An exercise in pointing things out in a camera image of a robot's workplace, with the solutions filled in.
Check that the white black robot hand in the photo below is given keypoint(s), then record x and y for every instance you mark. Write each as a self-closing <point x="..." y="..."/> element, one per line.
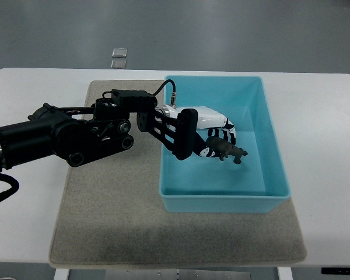
<point x="217" y="125"/>

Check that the brown toy hippo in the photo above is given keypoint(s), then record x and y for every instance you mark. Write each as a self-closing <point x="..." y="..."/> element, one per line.
<point x="226" y="149"/>

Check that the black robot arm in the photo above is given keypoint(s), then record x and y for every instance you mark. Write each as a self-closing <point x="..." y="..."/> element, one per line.
<point x="81" y="135"/>

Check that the blue plastic box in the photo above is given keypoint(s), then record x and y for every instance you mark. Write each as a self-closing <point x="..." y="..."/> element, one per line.
<point x="256" y="185"/>

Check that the lower silver floor plate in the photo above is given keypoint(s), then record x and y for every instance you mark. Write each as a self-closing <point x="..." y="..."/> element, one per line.
<point x="118" y="64"/>

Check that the silver floor plate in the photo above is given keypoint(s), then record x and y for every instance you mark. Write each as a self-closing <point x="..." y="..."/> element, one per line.
<point x="118" y="64"/>
<point x="119" y="53"/>

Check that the upper silver floor plate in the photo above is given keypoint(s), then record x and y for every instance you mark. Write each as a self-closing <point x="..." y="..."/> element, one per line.
<point x="119" y="53"/>

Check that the grey felt mat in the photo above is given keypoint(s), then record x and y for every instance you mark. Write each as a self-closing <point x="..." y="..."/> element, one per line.
<point x="112" y="214"/>

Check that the black table control panel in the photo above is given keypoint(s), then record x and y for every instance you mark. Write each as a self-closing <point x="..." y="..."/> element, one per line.
<point x="335" y="271"/>

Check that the metal table frame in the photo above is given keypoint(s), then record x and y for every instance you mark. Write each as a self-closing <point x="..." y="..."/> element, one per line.
<point x="283" y="273"/>

